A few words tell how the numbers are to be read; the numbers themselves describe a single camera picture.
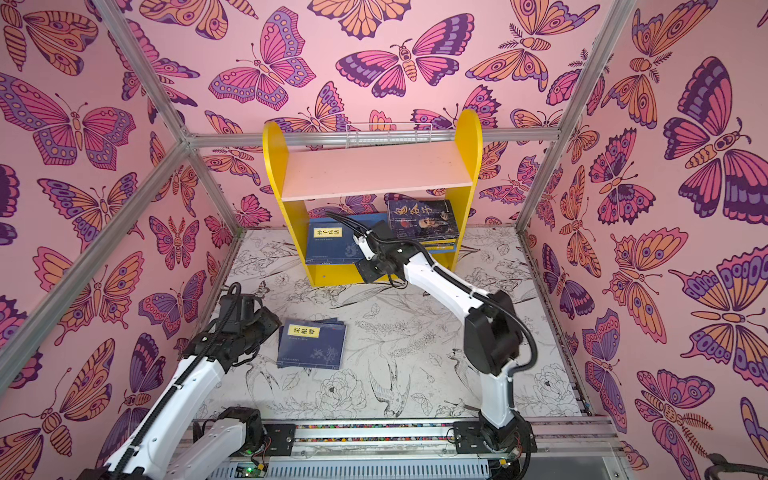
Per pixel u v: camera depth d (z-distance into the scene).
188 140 0.93
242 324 0.61
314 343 0.88
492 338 0.49
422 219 0.94
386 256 0.66
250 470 0.72
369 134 0.94
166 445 0.43
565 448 0.74
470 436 0.73
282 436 0.74
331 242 0.94
